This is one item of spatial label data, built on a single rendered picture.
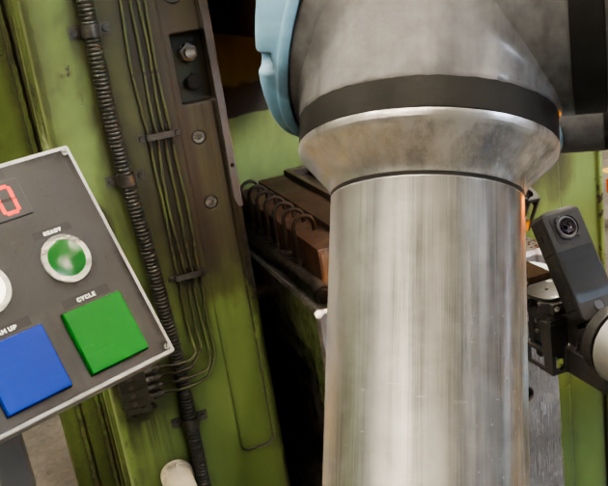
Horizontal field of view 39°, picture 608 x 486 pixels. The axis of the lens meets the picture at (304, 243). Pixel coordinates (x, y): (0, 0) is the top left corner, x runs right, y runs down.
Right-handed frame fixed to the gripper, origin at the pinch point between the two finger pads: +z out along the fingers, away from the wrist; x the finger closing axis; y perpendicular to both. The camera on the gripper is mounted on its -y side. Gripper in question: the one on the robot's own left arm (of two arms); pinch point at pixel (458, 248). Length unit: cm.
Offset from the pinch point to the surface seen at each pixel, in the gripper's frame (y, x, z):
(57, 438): -104, -58, 173
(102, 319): -3.2, -43.9, -0.7
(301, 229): -24.3, -10.7, 16.0
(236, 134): -61, -9, 26
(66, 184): -18.5, -43.8, -8.0
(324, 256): -14.2, -11.5, 11.6
